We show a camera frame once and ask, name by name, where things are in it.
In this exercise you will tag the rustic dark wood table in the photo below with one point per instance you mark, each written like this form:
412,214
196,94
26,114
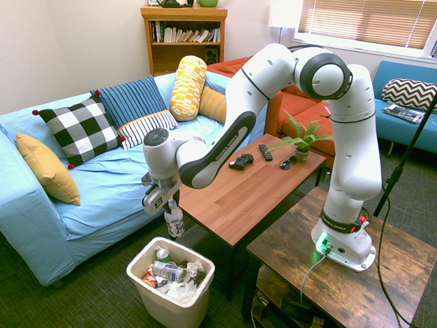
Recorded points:
341,294

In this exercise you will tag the white navy striped pillow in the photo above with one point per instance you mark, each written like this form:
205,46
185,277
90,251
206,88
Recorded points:
148,124

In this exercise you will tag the yellow patterned bolster pillow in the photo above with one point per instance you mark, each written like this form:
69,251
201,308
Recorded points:
187,89

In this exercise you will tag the teal bench sofa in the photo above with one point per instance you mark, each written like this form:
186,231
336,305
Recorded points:
396,131

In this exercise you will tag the small black speaker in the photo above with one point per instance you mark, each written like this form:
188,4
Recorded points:
211,55

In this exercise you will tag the black white checkered pillow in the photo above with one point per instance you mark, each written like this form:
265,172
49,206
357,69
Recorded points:
80,131

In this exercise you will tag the magazine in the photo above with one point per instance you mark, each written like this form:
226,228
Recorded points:
404,113

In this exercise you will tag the black equipment under table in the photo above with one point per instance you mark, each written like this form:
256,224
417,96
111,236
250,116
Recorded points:
297,309

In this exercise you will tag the small potted fern plant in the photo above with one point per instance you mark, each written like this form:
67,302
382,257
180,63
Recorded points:
302,152

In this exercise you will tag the black game controller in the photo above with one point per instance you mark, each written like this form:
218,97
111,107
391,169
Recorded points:
243,160

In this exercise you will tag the light blue sofa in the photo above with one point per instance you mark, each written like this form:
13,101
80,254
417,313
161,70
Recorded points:
112,177

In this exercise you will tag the wooden coffee table black legs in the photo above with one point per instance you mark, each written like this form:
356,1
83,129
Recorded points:
246,201

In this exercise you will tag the row of leaning paperback books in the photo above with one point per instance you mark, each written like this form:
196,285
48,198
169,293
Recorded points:
194,36

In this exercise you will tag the dark upright books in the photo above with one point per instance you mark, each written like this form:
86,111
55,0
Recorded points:
157,31

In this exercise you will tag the crumpled white paper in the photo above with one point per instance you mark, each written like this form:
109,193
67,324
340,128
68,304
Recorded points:
194,270

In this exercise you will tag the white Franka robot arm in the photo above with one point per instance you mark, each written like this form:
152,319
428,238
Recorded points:
355,171

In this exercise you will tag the black white object on shelf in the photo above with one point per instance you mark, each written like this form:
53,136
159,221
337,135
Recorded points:
174,3

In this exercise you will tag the wooden bookshelf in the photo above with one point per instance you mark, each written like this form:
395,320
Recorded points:
184,54

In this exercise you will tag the red snack wrapper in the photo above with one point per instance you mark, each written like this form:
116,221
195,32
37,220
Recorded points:
149,280

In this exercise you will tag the mustard striped pillow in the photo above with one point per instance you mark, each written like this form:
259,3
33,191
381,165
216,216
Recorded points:
213,104

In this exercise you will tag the green can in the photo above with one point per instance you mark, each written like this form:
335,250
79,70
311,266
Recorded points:
162,255

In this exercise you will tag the crushed white can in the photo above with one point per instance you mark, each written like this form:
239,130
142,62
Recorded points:
167,271

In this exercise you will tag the black sunglasses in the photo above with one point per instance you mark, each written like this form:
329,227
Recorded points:
286,165

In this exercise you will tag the black floor vent grille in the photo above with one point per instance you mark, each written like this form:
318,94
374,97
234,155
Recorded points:
199,241

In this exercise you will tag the black remote control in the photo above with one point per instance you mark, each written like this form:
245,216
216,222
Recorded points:
265,152

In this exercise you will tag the orange armchair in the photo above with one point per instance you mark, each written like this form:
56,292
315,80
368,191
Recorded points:
297,100

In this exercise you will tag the blue dark-striped pillow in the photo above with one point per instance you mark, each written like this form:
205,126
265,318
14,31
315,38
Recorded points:
131,99

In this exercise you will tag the white trash bin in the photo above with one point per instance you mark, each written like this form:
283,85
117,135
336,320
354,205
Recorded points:
170,307

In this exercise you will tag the wooden window blinds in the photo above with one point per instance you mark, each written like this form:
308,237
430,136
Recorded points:
368,17

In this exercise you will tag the green bowl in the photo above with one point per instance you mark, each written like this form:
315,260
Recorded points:
207,2

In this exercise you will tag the white shade floor lamp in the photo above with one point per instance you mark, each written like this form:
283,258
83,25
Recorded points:
285,13

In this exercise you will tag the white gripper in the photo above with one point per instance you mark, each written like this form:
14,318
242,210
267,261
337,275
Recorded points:
153,201

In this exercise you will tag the mustard yellow plain pillow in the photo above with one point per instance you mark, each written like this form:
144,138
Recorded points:
48,171

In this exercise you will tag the black white chevron pillow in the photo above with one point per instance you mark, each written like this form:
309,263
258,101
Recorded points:
406,92

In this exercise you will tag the black camera stand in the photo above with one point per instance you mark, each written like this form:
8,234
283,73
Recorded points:
397,171

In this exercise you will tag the clear bottle with purple label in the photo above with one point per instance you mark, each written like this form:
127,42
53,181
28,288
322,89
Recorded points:
175,222

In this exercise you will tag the white crumpled plastic wrap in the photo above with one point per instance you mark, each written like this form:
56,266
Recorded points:
179,292

